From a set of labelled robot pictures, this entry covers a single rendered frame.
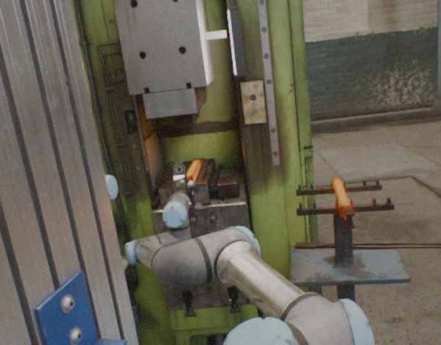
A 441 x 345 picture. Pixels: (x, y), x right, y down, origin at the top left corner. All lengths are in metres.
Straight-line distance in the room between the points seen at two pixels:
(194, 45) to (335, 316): 1.19
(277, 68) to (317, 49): 5.90
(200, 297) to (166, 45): 1.01
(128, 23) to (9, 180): 1.38
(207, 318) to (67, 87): 1.58
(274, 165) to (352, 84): 6.06
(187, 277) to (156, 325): 1.20
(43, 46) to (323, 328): 0.58
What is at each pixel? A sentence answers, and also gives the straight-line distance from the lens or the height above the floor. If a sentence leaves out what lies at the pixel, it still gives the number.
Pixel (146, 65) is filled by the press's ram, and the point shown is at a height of 1.47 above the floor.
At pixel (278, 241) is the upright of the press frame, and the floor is 0.65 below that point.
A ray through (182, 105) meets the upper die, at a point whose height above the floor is 1.31.
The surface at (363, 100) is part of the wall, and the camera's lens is 7.98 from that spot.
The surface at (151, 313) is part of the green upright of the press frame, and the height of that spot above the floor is 0.34.
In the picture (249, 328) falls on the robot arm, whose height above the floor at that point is 1.05.
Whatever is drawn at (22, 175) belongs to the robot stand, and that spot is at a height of 1.40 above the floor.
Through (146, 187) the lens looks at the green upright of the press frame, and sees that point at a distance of 1.99.
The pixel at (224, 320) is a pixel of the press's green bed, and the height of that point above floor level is 0.40.
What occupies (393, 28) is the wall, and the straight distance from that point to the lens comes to 8.07.
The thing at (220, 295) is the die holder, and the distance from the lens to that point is 1.92.
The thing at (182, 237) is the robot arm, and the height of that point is 0.92.
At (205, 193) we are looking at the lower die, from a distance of 1.80.
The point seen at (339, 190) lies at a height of 0.96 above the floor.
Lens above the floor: 1.48
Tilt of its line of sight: 16 degrees down
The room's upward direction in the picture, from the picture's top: 7 degrees counter-clockwise
